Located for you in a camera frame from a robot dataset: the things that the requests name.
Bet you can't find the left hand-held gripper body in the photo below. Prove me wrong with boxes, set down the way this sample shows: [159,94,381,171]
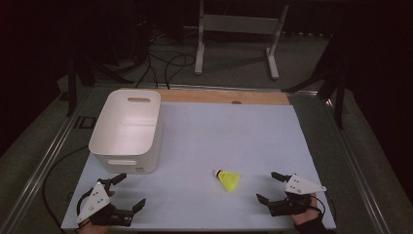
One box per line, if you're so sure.
[76,177,134,228]

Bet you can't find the metal floor rail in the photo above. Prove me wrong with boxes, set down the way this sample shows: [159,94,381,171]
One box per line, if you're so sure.
[0,87,98,234]
[319,92,393,234]

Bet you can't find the person's left hand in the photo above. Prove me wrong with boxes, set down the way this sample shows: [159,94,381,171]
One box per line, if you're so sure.
[77,190,117,234]

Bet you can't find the black tripod stand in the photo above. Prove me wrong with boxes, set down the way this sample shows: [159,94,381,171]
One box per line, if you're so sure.
[282,30,350,130]
[62,45,134,118]

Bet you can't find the white plastic storage bin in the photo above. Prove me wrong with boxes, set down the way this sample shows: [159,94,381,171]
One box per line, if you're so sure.
[88,89,164,176]

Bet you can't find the yellow shuttlecock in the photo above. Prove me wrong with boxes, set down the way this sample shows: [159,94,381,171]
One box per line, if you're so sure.
[212,169,242,193]

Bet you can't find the bundle of black cables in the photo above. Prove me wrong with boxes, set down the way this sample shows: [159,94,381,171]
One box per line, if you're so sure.
[134,30,198,91]

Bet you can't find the person's right hand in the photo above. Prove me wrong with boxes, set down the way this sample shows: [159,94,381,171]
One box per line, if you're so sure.
[290,192,322,227]

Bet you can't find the white table mat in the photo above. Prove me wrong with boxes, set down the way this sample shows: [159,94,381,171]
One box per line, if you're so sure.
[60,100,337,232]

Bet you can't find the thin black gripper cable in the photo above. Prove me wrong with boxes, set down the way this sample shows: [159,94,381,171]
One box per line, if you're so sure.
[310,194,327,216]
[75,187,99,225]

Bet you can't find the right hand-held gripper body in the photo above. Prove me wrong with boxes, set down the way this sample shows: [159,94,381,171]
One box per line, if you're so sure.
[267,174,327,218]

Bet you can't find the white metal stand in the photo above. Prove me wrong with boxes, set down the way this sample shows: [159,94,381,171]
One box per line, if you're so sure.
[183,0,290,81]

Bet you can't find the black floor cable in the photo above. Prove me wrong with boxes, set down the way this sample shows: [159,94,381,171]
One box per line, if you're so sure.
[42,145,91,230]

